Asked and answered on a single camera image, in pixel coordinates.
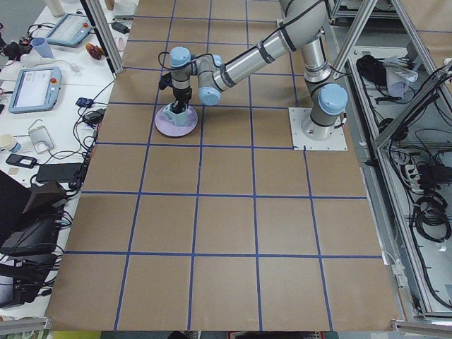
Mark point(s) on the open metal tin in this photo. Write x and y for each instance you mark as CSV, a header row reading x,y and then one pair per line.
x,y
41,139

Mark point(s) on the white paper cup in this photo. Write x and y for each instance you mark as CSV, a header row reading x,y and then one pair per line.
x,y
9,143

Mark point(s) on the lavender round plate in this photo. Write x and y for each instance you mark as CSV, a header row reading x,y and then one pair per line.
x,y
171,131

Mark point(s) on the blue teach pendant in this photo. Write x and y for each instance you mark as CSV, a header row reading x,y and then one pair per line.
x,y
70,31
36,90

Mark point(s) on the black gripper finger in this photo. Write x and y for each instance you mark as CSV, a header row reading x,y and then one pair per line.
x,y
176,106
183,106

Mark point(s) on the far blue teach pendant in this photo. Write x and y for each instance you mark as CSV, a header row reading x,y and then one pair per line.
x,y
70,31

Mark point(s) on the red brown toy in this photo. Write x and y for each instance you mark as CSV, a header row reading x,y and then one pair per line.
x,y
94,51

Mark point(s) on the pink plastic cup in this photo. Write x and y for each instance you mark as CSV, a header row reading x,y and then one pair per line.
x,y
120,43

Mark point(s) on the aluminium frame post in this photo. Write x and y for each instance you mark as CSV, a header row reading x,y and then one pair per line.
x,y
96,16

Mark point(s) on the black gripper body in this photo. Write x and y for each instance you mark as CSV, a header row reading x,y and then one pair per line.
x,y
181,94

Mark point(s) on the small blue device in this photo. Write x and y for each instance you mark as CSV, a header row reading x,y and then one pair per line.
x,y
84,102

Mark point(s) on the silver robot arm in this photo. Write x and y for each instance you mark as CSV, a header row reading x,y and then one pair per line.
x,y
300,30

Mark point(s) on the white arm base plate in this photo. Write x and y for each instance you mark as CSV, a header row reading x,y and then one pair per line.
x,y
306,135

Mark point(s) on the blue plastic cup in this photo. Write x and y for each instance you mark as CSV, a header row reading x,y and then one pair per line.
x,y
42,47

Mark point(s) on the near blue teach pendant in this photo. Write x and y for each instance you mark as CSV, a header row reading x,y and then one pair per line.
x,y
36,90

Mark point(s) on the mint green faceted cup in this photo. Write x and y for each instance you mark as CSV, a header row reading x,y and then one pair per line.
x,y
185,118

